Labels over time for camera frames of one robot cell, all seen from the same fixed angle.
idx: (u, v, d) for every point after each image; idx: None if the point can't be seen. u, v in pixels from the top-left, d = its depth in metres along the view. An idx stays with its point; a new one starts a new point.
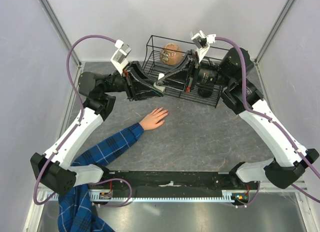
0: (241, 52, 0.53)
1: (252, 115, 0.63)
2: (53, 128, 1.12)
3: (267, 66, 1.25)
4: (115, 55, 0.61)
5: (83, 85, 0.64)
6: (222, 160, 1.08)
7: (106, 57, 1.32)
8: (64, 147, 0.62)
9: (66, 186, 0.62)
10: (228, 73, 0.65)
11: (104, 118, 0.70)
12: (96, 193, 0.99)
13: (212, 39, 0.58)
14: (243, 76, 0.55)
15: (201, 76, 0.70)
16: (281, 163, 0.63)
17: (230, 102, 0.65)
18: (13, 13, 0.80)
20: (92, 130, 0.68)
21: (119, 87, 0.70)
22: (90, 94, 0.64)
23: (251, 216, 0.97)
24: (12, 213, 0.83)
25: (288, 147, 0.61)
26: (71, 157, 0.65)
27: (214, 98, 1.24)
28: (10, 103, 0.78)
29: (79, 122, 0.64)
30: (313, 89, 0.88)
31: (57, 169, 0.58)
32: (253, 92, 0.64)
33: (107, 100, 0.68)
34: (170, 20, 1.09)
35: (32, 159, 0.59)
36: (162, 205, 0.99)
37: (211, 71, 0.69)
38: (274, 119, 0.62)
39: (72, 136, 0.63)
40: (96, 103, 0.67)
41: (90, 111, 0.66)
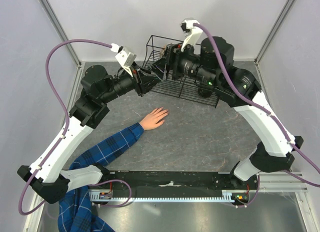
0: (215, 44, 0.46)
1: (252, 110, 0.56)
2: (54, 128, 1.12)
3: (267, 66, 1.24)
4: (126, 60, 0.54)
5: (89, 76, 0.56)
6: (222, 160, 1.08)
7: (106, 57, 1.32)
8: (48, 163, 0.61)
9: (55, 195, 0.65)
10: (211, 65, 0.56)
11: (92, 128, 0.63)
12: (96, 193, 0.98)
13: (191, 24, 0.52)
14: (222, 68, 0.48)
15: (182, 67, 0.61)
16: (271, 153, 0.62)
17: (228, 96, 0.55)
18: (13, 13, 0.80)
20: (82, 139, 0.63)
21: (127, 88, 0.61)
22: (92, 86, 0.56)
23: (250, 216, 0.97)
24: (12, 213, 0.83)
25: (282, 139, 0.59)
26: (60, 168, 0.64)
27: (214, 98, 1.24)
28: (10, 103, 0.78)
29: (63, 136, 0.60)
30: (313, 89, 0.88)
31: (39, 187, 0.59)
32: (252, 83, 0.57)
33: (101, 106, 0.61)
34: (170, 20, 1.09)
35: (19, 172, 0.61)
36: (162, 205, 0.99)
37: (194, 62, 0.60)
38: (272, 113, 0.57)
39: (57, 149, 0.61)
40: (87, 108, 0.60)
41: (76, 121, 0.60)
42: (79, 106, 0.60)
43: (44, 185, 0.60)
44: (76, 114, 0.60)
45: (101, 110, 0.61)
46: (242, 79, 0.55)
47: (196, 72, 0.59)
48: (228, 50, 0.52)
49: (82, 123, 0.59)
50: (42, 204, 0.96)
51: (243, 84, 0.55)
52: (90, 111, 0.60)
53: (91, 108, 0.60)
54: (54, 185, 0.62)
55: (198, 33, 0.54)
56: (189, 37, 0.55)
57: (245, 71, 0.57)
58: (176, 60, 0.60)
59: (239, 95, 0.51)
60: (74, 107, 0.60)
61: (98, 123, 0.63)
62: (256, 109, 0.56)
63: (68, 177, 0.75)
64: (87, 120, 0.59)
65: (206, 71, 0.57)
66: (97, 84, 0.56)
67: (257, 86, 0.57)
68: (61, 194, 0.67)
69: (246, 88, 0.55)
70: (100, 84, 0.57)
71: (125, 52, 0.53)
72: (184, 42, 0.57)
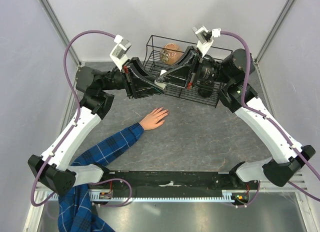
0: (249, 59, 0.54)
1: (248, 113, 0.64)
2: (54, 128, 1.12)
3: (267, 66, 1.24)
4: (114, 51, 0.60)
5: (81, 80, 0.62)
6: (222, 160, 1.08)
7: (106, 57, 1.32)
8: (61, 149, 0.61)
9: (65, 186, 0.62)
10: (228, 73, 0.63)
11: (100, 118, 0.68)
12: (96, 193, 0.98)
13: (218, 33, 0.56)
14: (246, 78, 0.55)
15: (203, 73, 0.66)
16: (278, 160, 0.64)
17: (226, 100, 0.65)
18: (13, 13, 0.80)
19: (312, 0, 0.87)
20: (90, 129, 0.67)
21: (118, 85, 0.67)
22: (86, 91, 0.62)
23: (251, 216, 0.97)
24: (13, 212, 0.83)
25: (283, 142, 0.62)
26: (70, 157, 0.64)
27: (214, 98, 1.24)
28: (10, 103, 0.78)
29: (75, 123, 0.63)
30: (313, 89, 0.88)
31: (54, 172, 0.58)
32: (248, 90, 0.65)
33: (105, 98, 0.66)
34: (170, 20, 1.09)
35: (29, 161, 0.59)
36: (162, 205, 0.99)
37: (213, 68, 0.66)
38: (268, 116, 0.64)
39: (69, 137, 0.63)
40: (95, 100, 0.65)
41: (87, 111, 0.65)
42: (88, 98, 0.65)
43: (58, 170, 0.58)
44: (85, 105, 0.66)
45: (106, 101, 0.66)
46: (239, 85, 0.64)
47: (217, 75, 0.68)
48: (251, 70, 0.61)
49: (93, 112, 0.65)
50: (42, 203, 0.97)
51: (238, 90, 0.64)
52: (97, 102, 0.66)
53: (97, 100, 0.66)
54: (66, 174, 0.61)
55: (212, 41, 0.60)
56: (209, 44, 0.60)
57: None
58: (201, 68, 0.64)
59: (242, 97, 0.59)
60: (83, 99, 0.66)
61: (107, 113, 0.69)
62: (252, 112, 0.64)
63: (74, 170, 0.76)
64: (97, 110, 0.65)
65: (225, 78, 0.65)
66: (91, 87, 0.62)
67: (252, 93, 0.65)
68: (69, 186, 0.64)
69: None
70: (93, 86, 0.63)
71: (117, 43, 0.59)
72: (205, 48, 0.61)
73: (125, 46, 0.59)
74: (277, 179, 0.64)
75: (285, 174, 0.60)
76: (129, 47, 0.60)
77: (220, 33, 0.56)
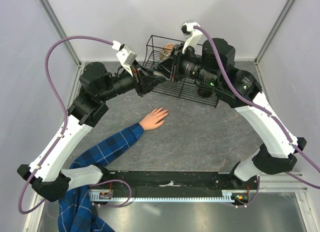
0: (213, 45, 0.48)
1: (253, 111, 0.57)
2: (54, 128, 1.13)
3: (267, 66, 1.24)
4: (126, 59, 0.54)
5: (89, 73, 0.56)
6: (222, 160, 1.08)
7: (106, 58, 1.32)
8: (47, 162, 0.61)
9: (56, 193, 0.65)
10: (212, 66, 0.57)
11: (90, 127, 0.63)
12: (96, 193, 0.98)
13: (190, 27, 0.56)
14: (221, 69, 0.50)
15: (183, 68, 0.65)
16: (273, 154, 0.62)
17: (228, 96, 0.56)
18: (13, 13, 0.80)
19: (312, 0, 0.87)
20: (79, 138, 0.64)
21: (126, 88, 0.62)
22: (90, 84, 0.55)
23: (250, 216, 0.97)
24: (12, 213, 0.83)
25: (283, 139, 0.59)
26: (60, 166, 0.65)
27: (214, 98, 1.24)
28: (9, 102, 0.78)
29: (61, 135, 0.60)
30: (313, 89, 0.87)
31: (39, 187, 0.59)
32: (253, 84, 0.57)
33: (100, 104, 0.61)
34: (170, 19, 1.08)
35: (18, 171, 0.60)
36: (162, 205, 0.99)
37: (194, 64, 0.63)
38: (273, 114, 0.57)
39: (56, 148, 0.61)
40: (85, 106, 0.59)
41: (75, 119, 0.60)
42: (78, 104, 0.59)
43: (44, 184, 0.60)
44: (73, 113, 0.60)
45: (100, 109, 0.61)
46: (242, 80, 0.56)
47: (198, 74, 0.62)
48: (229, 52, 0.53)
49: (81, 121, 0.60)
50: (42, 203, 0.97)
51: (243, 85, 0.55)
52: (88, 109, 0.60)
53: (89, 107, 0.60)
54: (53, 184, 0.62)
55: (197, 34, 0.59)
56: (190, 38, 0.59)
57: (245, 72, 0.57)
58: (178, 61, 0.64)
59: (238, 96, 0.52)
60: (72, 105, 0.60)
61: (97, 121, 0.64)
62: (257, 110, 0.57)
63: (69, 176, 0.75)
64: (85, 120, 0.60)
65: (208, 72, 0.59)
66: (96, 82, 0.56)
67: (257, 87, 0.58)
68: (61, 192, 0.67)
69: (247, 89, 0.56)
70: (98, 82, 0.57)
71: (126, 50, 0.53)
72: (186, 43, 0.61)
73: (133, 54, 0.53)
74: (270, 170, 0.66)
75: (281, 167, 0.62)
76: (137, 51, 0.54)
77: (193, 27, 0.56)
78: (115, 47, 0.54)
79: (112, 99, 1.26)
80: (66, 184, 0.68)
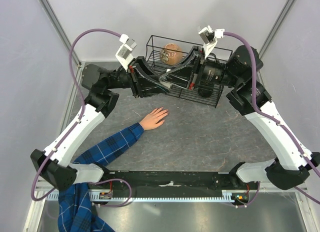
0: (253, 55, 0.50)
1: (260, 118, 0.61)
2: (54, 128, 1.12)
3: (267, 66, 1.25)
4: (119, 51, 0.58)
5: (87, 76, 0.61)
6: (222, 160, 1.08)
7: (106, 58, 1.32)
8: (64, 145, 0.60)
9: (65, 183, 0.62)
10: (235, 72, 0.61)
11: (105, 116, 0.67)
12: (96, 193, 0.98)
13: (221, 33, 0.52)
14: (253, 74, 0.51)
15: (205, 74, 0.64)
16: (285, 166, 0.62)
17: (238, 103, 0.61)
18: (13, 13, 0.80)
19: (312, 0, 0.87)
20: (93, 127, 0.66)
21: (123, 84, 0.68)
22: (92, 88, 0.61)
23: (251, 216, 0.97)
24: (12, 212, 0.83)
25: (294, 151, 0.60)
26: (72, 154, 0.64)
27: (214, 98, 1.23)
28: (9, 102, 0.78)
29: (79, 120, 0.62)
30: (313, 89, 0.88)
31: (56, 167, 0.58)
32: (262, 93, 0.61)
33: (110, 97, 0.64)
34: (170, 19, 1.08)
35: (32, 155, 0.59)
36: (162, 205, 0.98)
37: (218, 69, 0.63)
38: (282, 122, 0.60)
39: (72, 133, 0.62)
40: (100, 97, 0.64)
41: (91, 108, 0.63)
42: (93, 96, 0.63)
43: (59, 166, 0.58)
44: (90, 103, 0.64)
45: (111, 100, 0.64)
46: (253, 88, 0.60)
47: (221, 79, 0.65)
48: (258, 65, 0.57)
49: (98, 110, 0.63)
50: (42, 203, 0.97)
51: (251, 93, 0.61)
52: (102, 99, 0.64)
53: (102, 98, 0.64)
54: (67, 170, 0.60)
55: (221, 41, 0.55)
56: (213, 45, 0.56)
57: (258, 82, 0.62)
58: (202, 69, 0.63)
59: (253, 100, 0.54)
60: (87, 96, 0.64)
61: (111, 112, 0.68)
62: (265, 117, 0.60)
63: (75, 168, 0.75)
64: (102, 109, 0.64)
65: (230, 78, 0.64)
66: (96, 85, 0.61)
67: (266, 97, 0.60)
68: (70, 182, 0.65)
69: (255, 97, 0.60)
70: (99, 83, 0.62)
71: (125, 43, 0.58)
72: (208, 50, 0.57)
73: (131, 47, 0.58)
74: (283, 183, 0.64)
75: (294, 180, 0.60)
76: (134, 47, 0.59)
77: (223, 34, 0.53)
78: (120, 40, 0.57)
79: None
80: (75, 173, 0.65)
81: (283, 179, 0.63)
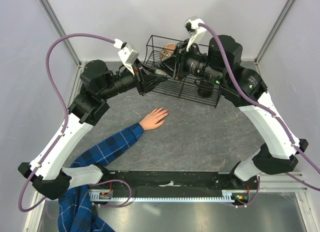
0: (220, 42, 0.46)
1: (257, 111, 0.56)
2: (54, 128, 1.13)
3: (267, 66, 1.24)
4: (127, 58, 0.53)
5: (89, 70, 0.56)
6: (222, 160, 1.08)
7: (106, 57, 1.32)
8: (48, 160, 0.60)
9: (57, 191, 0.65)
10: (217, 64, 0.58)
11: (91, 125, 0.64)
12: (96, 193, 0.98)
13: (196, 24, 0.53)
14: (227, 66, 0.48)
15: (188, 66, 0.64)
16: (274, 155, 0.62)
17: (233, 95, 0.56)
18: (13, 13, 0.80)
19: (312, 0, 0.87)
20: (80, 136, 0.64)
21: (128, 86, 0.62)
22: (91, 82, 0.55)
23: (250, 216, 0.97)
24: (12, 213, 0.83)
25: (286, 141, 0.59)
26: (59, 166, 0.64)
27: (214, 98, 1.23)
28: (9, 102, 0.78)
29: (62, 133, 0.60)
30: (313, 89, 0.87)
31: (40, 185, 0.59)
32: (259, 83, 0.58)
33: (101, 103, 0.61)
34: (170, 19, 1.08)
35: (19, 169, 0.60)
36: (162, 205, 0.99)
37: (200, 62, 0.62)
38: (277, 115, 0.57)
39: (57, 146, 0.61)
40: (86, 105, 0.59)
41: (75, 118, 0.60)
42: (79, 103, 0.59)
43: (44, 183, 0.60)
44: (74, 111, 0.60)
45: (100, 107, 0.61)
46: (248, 79, 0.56)
47: (203, 72, 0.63)
48: (236, 50, 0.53)
49: (82, 120, 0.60)
50: (42, 203, 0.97)
51: (249, 84, 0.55)
52: (88, 108, 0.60)
53: (89, 105, 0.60)
54: (54, 183, 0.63)
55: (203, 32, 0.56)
56: (195, 36, 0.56)
57: (251, 71, 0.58)
58: (183, 60, 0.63)
59: (243, 96, 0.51)
60: (73, 103, 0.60)
61: (98, 120, 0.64)
62: (261, 110, 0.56)
63: (70, 174, 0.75)
64: (86, 118, 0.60)
65: (213, 70, 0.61)
66: (97, 80, 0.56)
67: (263, 87, 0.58)
68: (62, 190, 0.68)
69: (252, 88, 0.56)
70: (99, 80, 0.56)
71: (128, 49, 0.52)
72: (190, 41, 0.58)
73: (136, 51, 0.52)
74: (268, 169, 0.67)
75: (283, 167, 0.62)
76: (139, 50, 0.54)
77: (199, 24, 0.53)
78: (115, 45, 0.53)
79: (112, 99, 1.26)
80: (68, 182, 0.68)
81: (272, 166, 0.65)
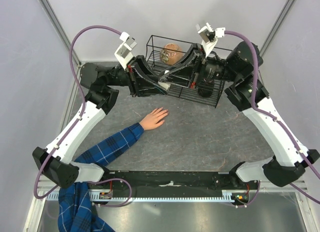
0: (256, 57, 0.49)
1: (258, 114, 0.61)
2: (54, 128, 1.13)
3: (267, 66, 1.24)
4: (119, 49, 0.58)
5: (85, 77, 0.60)
6: (222, 160, 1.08)
7: (106, 57, 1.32)
8: (66, 142, 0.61)
9: (68, 179, 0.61)
10: (235, 68, 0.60)
11: (105, 114, 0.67)
12: (96, 193, 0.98)
13: (222, 33, 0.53)
14: (254, 74, 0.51)
15: (207, 72, 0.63)
16: (281, 163, 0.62)
17: (235, 98, 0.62)
18: (13, 13, 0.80)
19: (312, 0, 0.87)
20: (94, 124, 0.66)
21: (121, 82, 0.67)
22: (91, 87, 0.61)
23: (251, 216, 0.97)
24: (12, 212, 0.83)
25: (290, 147, 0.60)
26: (73, 152, 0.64)
27: (214, 98, 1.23)
28: (10, 101, 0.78)
29: (80, 117, 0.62)
30: (313, 89, 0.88)
31: (58, 164, 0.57)
32: (259, 89, 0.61)
33: (109, 94, 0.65)
34: (170, 19, 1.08)
35: (34, 153, 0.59)
36: (162, 205, 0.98)
37: (218, 66, 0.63)
38: (278, 118, 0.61)
39: (74, 130, 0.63)
40: (99, 94, 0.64)
41: (92, 105, 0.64)
42: (93, 92, 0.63)
43: (61, 163, 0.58)
44: (91, 99, 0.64)
45: (111, 97, 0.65)
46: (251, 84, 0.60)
47: (222, 75, 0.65)
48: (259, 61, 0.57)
49: (99, 106, 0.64)
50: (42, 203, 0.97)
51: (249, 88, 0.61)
52: (102, 97, 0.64)
53: (102, 95, 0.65)
54: (69, 167, 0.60)
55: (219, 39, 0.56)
56: (214, 42, 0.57)
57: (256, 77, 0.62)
58: (204, 68, 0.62)
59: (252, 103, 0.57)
60: (88, 93, 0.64)
61: (111, 109, 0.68)
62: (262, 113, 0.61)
63: (77, 165, 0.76)
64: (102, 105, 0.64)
65: (231, 73, 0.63)
66: (95, 84, 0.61)
67: (264, 93, 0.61)
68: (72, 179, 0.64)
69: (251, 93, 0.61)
70: (97, 82, 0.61)
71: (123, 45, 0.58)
72: (209, 48, 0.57)
73: (131, 47, 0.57)
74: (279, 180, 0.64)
75: (289, 177, 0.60)
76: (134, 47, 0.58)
77: (224, 33, 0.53)
78: (121, 37, 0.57)
79: None
80: (77, 171, 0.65)
81: (279, 176, 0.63)
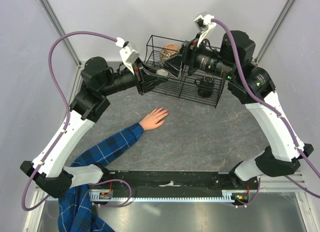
0: (233, 39, 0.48)
1: (262, 108, 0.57)
2: (54, 128, 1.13)
3: (267, 66, 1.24)
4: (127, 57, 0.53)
5: (89, 67, 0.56)
6: (222, 160, 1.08)
7: (105, 58, 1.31)
8: (51, 157, 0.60)
9: (59, 190, 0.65)
10: (229, 58, 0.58)
11: (93, 122, 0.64)
12: (96, 193, 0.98)
13: (209, 19, 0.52)
14: (237, 60, 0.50)
15: (198, 62, 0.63)
16: (277, 157, 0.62)
17: (240, 91, 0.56)
18: (13, 13, 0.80)
19: (312, 0, 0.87)
20: (82, 132, 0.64)
21: (127, 84, 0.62)
22: (92, 79, 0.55)
23: (250, 216, 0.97)
24: (12, 213, 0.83)
25: (289, 143, 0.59)
26: (62, 163, 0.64)
27: (214, 98, 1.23)
28: (9, 101, 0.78)
29: (64, 130, 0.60)
30: (313, 89, 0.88)
31: (43, 181, 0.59)
32: (267, 82, 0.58)
33: (102, 100, 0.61)
34: (170, 19, 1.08)
35: (22, 167, 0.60)
36: (162, 205, 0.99)
37: (211, 57, 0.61)
38: (282, 115, 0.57)
39: (59, 144, 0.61)
40: (87, 102, 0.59)
41: (77, 115, 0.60)
42: (80, 99, 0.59)
43: (47, 180, 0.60)
44: (76, 108, 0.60)
45: (101, 104, 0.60)
46: (256, 77, 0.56)
47: (214, 67, 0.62)
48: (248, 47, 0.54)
49: (83, 116, 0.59)
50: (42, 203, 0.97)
51: (256, 82, 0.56)
52: (90, 104, 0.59)
53: (91, 102, 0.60)
54: (57, 180, 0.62)
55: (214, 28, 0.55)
56: (206, 31, 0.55)
57: (261, 69, 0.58)
58: (194, 55, 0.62)
59: (248, 91, 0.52)
60: (74, 100, 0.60)
61: (99, 117, 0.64)
62: (267, 109, 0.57)
63: (71, 172, 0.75)
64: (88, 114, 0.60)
65: (225, 65, 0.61)
66: (97, 77, 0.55)
67: (270, 86, 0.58)
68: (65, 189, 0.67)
69: (259, 86, 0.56)
70: (100, 77, 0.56)
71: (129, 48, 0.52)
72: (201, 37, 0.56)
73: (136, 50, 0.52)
74: (271, 172, 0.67)
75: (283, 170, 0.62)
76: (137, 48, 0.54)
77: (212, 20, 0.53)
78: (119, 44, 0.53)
79: (112, 99, 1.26)
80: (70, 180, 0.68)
81: (273, 168, 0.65)
